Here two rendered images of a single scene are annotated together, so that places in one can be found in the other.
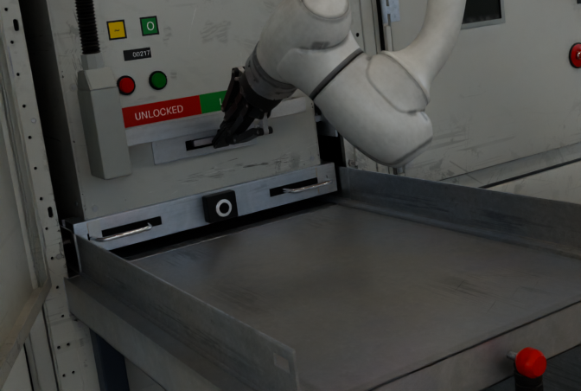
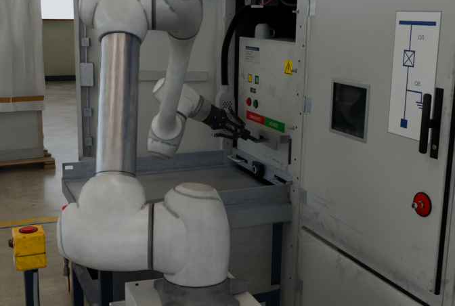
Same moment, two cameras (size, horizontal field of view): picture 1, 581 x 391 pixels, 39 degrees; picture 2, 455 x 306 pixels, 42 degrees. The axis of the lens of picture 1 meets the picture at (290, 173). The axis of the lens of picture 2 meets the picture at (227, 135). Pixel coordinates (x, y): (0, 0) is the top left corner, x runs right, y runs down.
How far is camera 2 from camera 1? 267 cm
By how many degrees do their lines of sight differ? 94
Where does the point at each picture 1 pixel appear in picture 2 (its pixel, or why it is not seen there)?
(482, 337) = (76, 198)
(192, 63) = (264, 101)
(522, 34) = (378, 159)
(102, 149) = not seen: hidden behind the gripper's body
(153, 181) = (250, 145)
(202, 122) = (252, 127)
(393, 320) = not seen: hidden behind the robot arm
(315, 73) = not seen: hidden behind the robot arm
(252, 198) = (269, 174)
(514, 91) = (366, 199)
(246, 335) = (86, 163)
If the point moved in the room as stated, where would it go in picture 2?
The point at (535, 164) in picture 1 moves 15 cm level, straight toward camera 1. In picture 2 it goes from (384, 271) to (330, 261)
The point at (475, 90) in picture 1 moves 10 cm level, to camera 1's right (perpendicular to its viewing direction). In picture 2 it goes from (342, 181) to (344, 191)
